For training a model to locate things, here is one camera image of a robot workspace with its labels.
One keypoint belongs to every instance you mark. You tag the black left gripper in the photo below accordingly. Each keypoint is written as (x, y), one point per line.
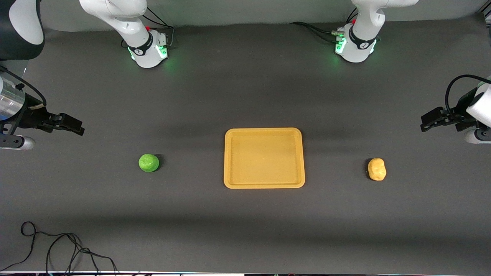
(455, 115)

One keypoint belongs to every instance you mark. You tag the yellow plastic tray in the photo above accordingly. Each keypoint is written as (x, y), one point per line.
(264, 159)

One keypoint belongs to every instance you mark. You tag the yellow potato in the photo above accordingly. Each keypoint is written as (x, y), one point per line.
(377, 169)

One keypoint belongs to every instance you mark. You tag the green apple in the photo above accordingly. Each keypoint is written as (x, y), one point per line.
(149, 163)

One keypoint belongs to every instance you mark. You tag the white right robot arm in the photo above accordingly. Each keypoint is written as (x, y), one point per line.
(134, 23)

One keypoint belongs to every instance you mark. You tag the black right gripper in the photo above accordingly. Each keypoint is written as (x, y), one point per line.
(32, 116)

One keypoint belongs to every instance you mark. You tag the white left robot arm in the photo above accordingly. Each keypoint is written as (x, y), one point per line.
(362, 27)

